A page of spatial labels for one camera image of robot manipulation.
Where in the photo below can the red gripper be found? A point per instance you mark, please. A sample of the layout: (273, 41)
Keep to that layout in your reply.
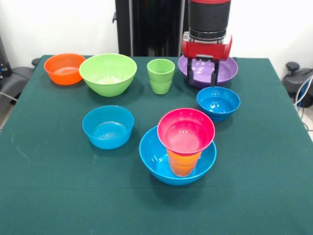
(205, 50)

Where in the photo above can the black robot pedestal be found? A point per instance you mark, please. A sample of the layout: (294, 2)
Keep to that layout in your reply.
(151, 24)

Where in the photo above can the large light blue bowl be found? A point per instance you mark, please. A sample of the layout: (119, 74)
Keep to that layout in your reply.
(151, 156)

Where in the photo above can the green cup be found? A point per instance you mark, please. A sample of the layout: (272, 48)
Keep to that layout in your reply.
(160, 83)

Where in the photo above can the orange bowl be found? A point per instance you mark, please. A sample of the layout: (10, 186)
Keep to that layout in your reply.
(64, 76)

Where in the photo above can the dark green table cloth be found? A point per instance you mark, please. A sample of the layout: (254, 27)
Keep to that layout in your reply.
(156, 208)

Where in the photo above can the small light blue bowl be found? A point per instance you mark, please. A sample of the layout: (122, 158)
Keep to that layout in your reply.
(107, 139)

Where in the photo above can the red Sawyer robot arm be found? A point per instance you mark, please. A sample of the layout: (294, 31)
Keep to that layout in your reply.
(209, 17)

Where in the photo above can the small pink bowl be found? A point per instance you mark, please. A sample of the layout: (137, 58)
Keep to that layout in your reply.
(185, 134)

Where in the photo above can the orange cup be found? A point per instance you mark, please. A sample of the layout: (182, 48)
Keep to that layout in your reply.
(183, 164)

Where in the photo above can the large purple bowl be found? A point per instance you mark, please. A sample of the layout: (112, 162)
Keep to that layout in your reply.
(227, 71)

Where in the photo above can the large green bowl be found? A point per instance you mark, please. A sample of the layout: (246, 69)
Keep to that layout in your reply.
(107, 85)

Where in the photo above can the black pedestal leg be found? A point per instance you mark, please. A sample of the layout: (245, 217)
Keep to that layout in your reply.
(19, 76)
(293, 80)

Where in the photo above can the small dark blue bowl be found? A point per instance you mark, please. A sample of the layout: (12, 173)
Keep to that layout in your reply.
(217, 112)

